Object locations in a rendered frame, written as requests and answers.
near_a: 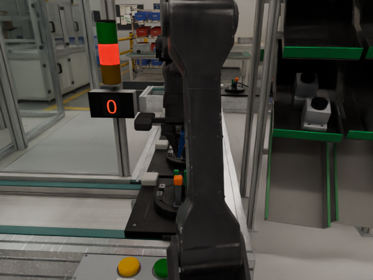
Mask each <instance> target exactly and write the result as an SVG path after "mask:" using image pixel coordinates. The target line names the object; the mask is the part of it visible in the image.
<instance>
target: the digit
mask: <svg viewBox="0 0 373 280"><path fill-rule="evenodd" d="M101 96H102V106H103V114H104V116H116V117H121V112H120V101H119V95H118V94H101Z"/></svg>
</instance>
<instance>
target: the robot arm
mask: <svg viewBox="0 0 373 280"><path fill-rule="evenodd" d="M238 20H239V11H238V6H237V3H236V2H235V1H234V0H160V25H161V30H162V33H161V34H158V36H157V39H156V40H155V55H156V58H158V59H159V62H165V63H164V64H163V68H162V72H163V77H164V94H165V95H164V96H163V108H165V118H162V117H155V113H147V112H140V113H139V114H138V115H137V117H136V119H135V120H134V129H135V130H136V131H150V130H151V128H152V126H161V128H162V131H161V133H160V134H161V135H162V136H166V138H167V140H168V141H169V143H170V145H171V147H172V149H173V151H174V154H175V156H176V158H180V155H181V153H182V150H183V147H184V145H185V156H186V182H187V192H186V195H187V198H186V200H185V201H184V203H183V205H182V206H179V208H178V211H177V216H176V234H177V235H174V236H172V241H170V245H169V247H168V248H167V270H168V280H251V278H250V271H249V264H248V257H247V253H246V246H245V241H244V236H243V234H242V232H241V230H240V224H239V222H238V220H237V219H236V218H235V216H234V215H233V213H232V211H231V210H230V208H229V207H228V205H227V204H226V202H225V192H224V160H223V137H224V136H223V129H222V112H221V80H220V76H221V73H220V70H221V68H222V66H223V64H224V62H225V60H226V58H227V57H228V55H229V53H230V51H231V49H232V47H233V45H234V35H235V34H236V31H237V27H238ZM162 53H163V56H162ZM176 126H181V127H182V130H181V134H180V141H179V148H178V144H177V135H176ZM179 267H180V271H181V272H179Z"/></svg>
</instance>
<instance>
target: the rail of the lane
mask: <svg viewBox="0 0 373 280"><path fill-rule="evenodd" d="M172 236H174V235H163V236H162V241H154V240H140V239H113V238H87V237H60V236H33V235H18V234H0V280H71V279H72V277H73V275H74V273H75V271H76V269H77V267H78V265H79V264H80V262H81V260H82V258H83V256H84V254H107V255H120V256H145V257H167V248H168V247H169V245H170V241H172ZM245 246H246V253H247V257H248V264H249V271H250V278H251V280H253V278H254V269H255V256H254V251H253V245H252V244H245Z"/></svg>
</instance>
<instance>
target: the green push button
mask: <svg viewBox="0 0 373 280"><path fill-rule="evenodd" d="M154 273H155V275H156V276H158V277H160V278H167V277H168V270H167V259H166V258H162V259H159V260H158V261H156V262H155V264H154Z"/></svg>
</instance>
